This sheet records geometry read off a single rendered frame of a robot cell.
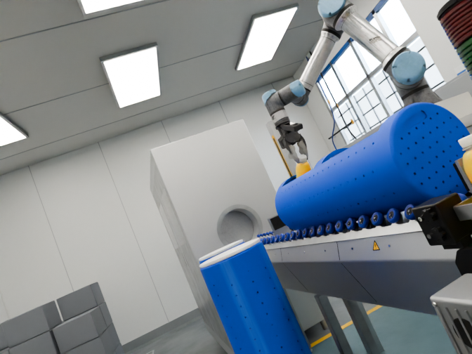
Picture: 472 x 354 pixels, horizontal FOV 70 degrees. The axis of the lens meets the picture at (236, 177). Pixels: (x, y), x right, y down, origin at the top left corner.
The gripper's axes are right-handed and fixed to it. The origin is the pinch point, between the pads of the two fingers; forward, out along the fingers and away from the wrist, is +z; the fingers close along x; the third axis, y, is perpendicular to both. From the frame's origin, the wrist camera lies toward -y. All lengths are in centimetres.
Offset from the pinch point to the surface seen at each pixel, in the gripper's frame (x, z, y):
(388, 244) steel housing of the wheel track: 12, 40, -44
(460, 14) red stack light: 38, 5, -110
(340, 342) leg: 8, 89, 32
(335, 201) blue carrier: 12.8, 22.0, -29.0
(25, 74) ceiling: 120, -215, 216
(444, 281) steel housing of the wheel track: 11, 51, -57
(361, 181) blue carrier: 13, 19, -48
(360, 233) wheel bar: 10.4, 35.3, -30.6
